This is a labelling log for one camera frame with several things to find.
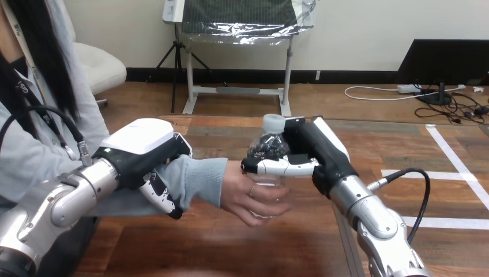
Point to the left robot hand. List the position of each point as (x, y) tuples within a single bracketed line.
[(137, 149)]

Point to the person's hand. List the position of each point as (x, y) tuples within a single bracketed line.
[(248, 195)]

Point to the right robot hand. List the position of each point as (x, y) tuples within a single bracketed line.
[(324, 156)]

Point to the clear water bottle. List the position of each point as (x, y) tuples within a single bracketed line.
[(269, 145)]

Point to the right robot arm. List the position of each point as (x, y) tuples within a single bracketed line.
[(378, 225)]

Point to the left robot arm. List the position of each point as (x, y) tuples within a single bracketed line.
[(57, 208)]

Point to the person's forearm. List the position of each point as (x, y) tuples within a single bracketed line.
[(195, 179)]

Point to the person's body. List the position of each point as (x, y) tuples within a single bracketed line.
[(38, 114)]

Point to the white cushioned chair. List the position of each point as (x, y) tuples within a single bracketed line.
[(97, 65)]

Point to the black tripod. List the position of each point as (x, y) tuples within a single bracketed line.
[(177, 65)]

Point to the white desk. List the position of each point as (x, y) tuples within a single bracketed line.
[(237, 88)]

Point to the white power strip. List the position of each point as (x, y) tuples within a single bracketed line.
[(408, 88)]

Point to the dark screen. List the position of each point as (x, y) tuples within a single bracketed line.
[(443, 63)]

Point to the foil sheet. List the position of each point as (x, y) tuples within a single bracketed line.
[(244, 21)]

